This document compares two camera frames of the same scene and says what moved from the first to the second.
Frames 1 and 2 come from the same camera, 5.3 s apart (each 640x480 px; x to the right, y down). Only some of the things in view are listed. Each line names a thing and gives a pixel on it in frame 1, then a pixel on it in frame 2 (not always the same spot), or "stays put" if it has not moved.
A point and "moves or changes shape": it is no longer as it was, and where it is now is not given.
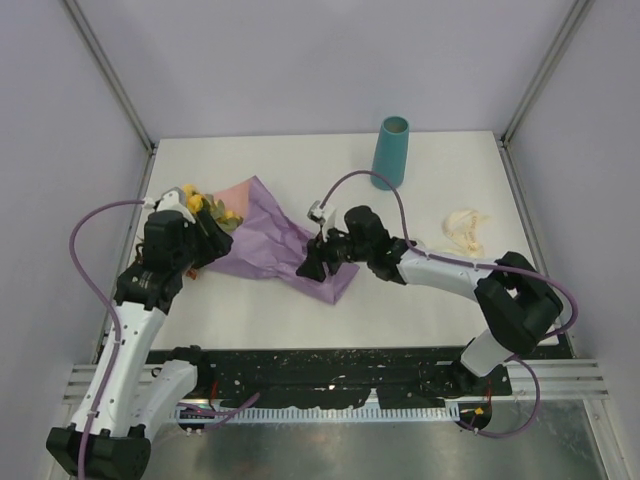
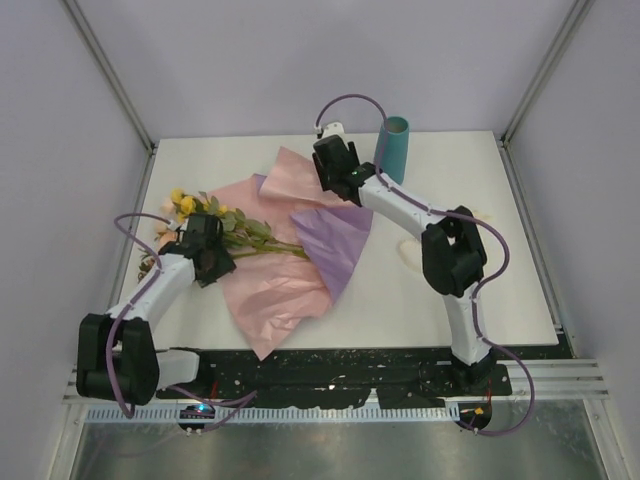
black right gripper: (319, 251) to (322, 174)
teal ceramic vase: (390, 153) stays put
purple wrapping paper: (268, 243) moves or changes shape
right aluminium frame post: (574, 19) stays put
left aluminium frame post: (108, 70) stays put
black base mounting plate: (339, 378) stays put
